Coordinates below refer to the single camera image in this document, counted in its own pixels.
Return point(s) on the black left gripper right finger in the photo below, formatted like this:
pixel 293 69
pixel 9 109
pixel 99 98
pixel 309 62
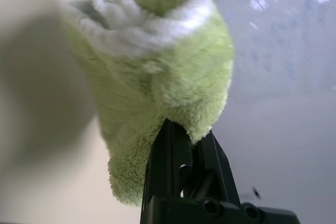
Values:
pixel 218 166

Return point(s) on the green towel white trim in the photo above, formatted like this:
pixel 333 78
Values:
pixel 162 77

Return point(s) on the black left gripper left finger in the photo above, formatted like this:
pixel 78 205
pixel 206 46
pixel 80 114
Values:
pixel 165 166

